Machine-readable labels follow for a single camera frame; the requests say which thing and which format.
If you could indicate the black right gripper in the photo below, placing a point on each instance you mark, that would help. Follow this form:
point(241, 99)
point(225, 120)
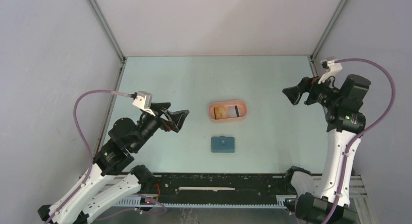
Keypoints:
point(294, 93)

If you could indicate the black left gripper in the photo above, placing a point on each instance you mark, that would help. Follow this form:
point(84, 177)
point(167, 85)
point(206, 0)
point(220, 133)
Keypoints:
point(178, 118)

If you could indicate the pink oval tray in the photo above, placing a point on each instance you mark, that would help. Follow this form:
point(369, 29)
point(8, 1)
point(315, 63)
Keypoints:
point(241, 106)

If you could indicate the blue card holder wallet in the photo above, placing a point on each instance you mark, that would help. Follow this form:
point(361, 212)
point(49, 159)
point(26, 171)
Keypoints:
point(222, 144)

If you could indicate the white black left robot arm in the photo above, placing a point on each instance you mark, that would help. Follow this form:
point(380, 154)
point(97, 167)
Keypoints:
point(87, 200)

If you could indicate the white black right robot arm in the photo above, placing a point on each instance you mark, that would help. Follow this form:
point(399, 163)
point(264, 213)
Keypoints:
point(329, 201)

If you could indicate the gold credit card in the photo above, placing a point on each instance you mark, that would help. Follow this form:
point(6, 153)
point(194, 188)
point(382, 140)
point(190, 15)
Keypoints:
point(220, 112)

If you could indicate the striped back credit card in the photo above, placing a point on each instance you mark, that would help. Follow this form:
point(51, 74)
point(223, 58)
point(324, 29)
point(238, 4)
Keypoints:
point(233, 111)

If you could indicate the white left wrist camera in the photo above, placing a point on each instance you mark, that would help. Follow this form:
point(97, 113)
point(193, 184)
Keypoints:
point(143, 100)

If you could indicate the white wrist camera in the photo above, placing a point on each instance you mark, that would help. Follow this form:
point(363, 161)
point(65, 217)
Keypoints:
point(332, 68)
point(143, 100)

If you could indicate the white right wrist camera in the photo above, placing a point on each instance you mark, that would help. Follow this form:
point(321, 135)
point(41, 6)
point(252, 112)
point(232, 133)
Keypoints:
point(332, 68)

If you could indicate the aluminium frame rail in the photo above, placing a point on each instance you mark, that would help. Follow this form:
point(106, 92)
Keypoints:
point(272, 184)

